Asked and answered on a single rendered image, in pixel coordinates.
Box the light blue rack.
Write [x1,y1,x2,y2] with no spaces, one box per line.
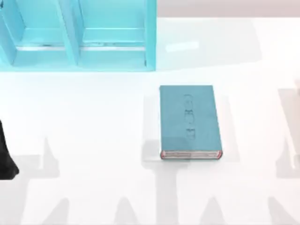
[0,0,157,72]

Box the teal book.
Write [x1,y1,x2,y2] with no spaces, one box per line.
[159,85,223,161]

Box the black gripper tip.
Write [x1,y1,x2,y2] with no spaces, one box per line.
[0,120,20,180]

